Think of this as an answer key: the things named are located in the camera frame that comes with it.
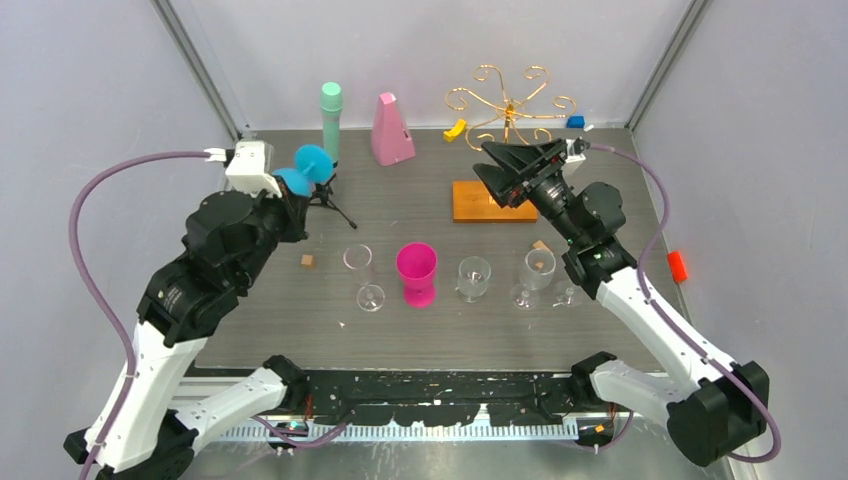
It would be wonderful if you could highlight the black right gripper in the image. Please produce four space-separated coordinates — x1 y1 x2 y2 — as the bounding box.
472 139 585 246

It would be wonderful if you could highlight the blue wine glass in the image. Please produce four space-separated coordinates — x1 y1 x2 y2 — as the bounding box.
271 144 334 198

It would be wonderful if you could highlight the clear wine glass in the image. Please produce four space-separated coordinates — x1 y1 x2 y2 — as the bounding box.
553 280 587 308
510 248 556 310

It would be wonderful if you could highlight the clear ribbed tumbler glass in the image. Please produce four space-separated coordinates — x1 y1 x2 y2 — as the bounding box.
457 256 492 303

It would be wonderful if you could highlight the clear flute glass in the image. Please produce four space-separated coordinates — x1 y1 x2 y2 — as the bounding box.
343 244 385 313

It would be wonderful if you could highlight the pink wine glass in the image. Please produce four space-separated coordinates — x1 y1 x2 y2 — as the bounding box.
395 242 438 308

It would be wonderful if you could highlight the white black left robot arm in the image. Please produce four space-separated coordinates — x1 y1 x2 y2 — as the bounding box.
64 190 308 479

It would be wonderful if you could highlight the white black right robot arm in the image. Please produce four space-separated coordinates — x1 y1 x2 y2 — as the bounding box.
474 138 782 467

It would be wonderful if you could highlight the black mini tripod stand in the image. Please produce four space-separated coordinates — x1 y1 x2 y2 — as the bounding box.
310 174 358 230

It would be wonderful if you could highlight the small wooden cube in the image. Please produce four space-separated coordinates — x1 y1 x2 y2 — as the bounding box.
300 254 315 268

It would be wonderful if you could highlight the yellow toy block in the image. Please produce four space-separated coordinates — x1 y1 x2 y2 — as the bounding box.
442 118 467 143

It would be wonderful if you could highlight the blue cube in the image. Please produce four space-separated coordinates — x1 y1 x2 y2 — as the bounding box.
566 115 586 129

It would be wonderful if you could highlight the pink metronome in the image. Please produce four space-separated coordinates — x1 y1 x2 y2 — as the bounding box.
371 92 416 167

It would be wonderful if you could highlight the mint green microphone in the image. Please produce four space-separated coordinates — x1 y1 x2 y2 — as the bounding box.
320 82 343 166

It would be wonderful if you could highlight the red block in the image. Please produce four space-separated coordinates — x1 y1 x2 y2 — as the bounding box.
667 250 688 284

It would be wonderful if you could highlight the black base bar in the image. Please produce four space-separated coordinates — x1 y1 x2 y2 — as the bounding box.
279 370 623 427

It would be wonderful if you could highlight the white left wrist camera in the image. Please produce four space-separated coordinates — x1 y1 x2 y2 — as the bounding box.
204 140 283 198

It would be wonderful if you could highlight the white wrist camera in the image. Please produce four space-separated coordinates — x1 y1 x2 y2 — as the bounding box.
204 140 283 198
565 137 591 164

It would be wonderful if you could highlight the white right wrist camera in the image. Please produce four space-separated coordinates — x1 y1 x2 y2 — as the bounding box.
565 137 591 164

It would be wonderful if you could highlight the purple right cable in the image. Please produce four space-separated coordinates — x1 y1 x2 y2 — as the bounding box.
586 142 783 464

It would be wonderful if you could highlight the purple cable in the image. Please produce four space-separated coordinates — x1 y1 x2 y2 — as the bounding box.
586 142 783 464
68 150 354 480

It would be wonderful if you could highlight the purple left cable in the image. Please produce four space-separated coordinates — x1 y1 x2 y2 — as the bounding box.
68 150 354 480

